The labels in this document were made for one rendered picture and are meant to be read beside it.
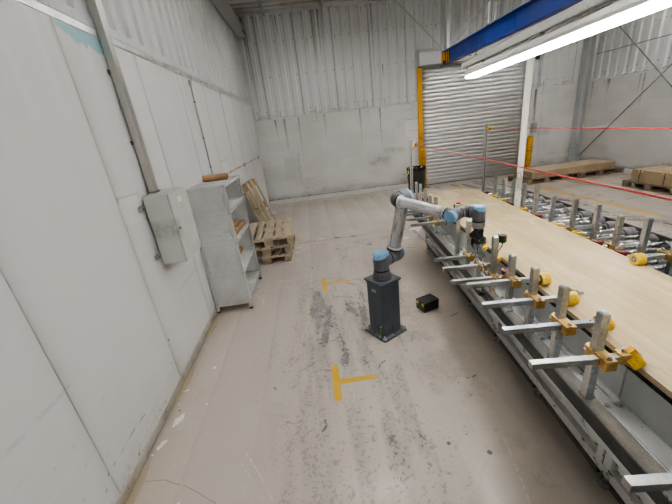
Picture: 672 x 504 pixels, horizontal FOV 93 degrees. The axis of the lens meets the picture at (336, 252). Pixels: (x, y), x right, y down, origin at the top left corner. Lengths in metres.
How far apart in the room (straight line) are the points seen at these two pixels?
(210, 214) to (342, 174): 6.74
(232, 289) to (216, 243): 0.61
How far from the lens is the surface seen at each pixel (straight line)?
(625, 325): 2.22
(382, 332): 3.31
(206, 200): 3.86
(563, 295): 1.94
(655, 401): 2.04
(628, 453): 1.85
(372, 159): 10.22
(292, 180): 10.10
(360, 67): 10.28
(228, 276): 4.10
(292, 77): 10.10
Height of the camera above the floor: 1.99
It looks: 21 degrees down
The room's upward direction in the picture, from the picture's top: 7 degrees counter-clockwise
